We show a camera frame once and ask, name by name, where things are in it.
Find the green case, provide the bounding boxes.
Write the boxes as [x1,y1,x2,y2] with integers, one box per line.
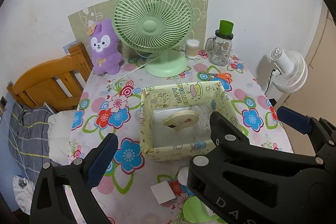
[183,196,226,223]

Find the white 45W charger box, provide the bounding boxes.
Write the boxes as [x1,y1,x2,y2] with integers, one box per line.
[150,181,175,204]

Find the white oval case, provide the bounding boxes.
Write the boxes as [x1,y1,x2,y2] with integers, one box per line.
[177,166,189,186]

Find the white patterned cloth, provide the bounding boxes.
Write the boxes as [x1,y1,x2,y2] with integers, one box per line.
[13,176,35,215]

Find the white pillow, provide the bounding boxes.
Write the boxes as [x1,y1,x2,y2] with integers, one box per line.
[47,110,76,165]

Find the floral tablecloth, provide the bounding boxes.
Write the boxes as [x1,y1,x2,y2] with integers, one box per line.
[67,50,292,223]

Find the grey plaid blanket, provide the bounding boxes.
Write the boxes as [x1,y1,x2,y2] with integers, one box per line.
[8,102,57,184]

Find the white clip fan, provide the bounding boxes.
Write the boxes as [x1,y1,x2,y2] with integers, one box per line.
[270,48,308,94]

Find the beige round compact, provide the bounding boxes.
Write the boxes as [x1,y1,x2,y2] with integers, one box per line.
[163,110,199,131]

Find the yellow cartoon storage box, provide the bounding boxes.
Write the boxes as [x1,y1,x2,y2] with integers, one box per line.
[139,81,240,161]

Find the wooden chair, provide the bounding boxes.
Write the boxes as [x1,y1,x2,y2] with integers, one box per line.
[7,43,93,111]

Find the purple plush bunny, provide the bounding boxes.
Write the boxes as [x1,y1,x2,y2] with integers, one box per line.
[89,19,122,75]

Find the glass jar green lid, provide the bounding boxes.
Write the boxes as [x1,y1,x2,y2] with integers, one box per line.
[205,20,234,67]

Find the cotton swab container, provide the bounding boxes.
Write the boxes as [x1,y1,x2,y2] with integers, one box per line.
[185,39,200,59]

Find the green desk fan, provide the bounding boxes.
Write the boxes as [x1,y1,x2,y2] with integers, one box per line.
[112,0,194,78]

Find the black power cable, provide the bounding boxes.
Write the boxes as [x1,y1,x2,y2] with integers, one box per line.
[264,68,277,94]

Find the white fan cable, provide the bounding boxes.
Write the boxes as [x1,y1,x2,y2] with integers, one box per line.
[107,52,161,88]

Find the orange handled scissors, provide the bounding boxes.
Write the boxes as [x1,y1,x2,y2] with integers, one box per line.
[204,72,232,83]

